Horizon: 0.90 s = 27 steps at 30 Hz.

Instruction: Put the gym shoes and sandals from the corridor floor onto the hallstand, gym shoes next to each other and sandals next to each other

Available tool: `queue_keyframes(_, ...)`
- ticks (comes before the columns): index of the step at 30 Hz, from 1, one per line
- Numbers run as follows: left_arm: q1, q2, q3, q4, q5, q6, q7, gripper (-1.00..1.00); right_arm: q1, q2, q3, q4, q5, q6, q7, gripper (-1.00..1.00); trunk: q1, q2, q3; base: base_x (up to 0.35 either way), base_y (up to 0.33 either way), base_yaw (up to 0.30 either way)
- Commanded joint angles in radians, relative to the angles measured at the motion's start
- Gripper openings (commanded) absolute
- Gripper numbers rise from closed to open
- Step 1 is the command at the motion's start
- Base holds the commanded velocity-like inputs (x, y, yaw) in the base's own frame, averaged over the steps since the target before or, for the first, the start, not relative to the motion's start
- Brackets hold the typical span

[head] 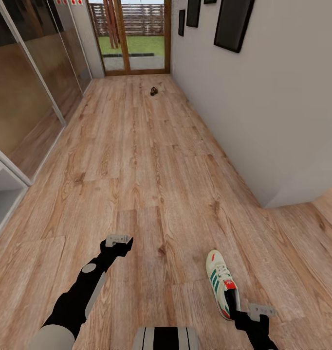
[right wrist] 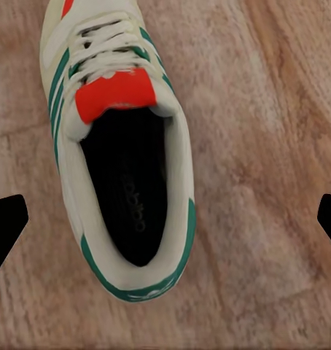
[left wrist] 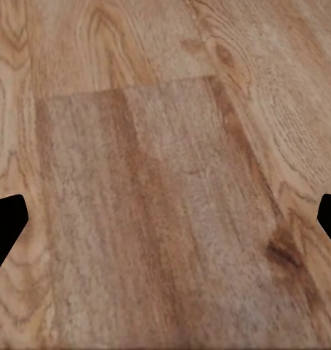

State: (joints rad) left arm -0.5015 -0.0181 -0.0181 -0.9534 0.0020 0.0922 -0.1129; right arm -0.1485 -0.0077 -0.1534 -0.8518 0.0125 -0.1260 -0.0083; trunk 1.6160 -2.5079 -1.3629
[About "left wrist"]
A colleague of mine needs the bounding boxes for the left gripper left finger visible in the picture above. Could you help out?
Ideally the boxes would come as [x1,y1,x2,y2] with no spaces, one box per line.
[0,194,28,267]

